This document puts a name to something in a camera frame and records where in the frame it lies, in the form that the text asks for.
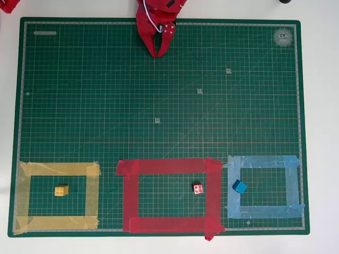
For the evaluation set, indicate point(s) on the black round foot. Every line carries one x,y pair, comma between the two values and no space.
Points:
284,1

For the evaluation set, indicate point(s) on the yellow tape square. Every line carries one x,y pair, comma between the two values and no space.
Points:
23,195

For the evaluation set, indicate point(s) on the red leader arm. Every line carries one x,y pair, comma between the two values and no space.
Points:
9,5

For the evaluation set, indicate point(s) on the yellow die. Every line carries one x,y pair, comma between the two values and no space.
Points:
61,191

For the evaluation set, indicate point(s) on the green cutting mat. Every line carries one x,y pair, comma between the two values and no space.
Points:
106,105

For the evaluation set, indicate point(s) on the red tape square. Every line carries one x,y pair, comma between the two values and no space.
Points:
131,195

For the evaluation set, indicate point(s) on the red robot arm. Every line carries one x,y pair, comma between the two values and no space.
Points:
161,4

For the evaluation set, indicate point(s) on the blue tape square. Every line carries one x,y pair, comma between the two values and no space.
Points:
292,185

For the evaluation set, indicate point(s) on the blue cube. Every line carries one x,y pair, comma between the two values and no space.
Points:
239,187

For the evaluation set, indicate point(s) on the red die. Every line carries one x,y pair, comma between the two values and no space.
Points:
198,189

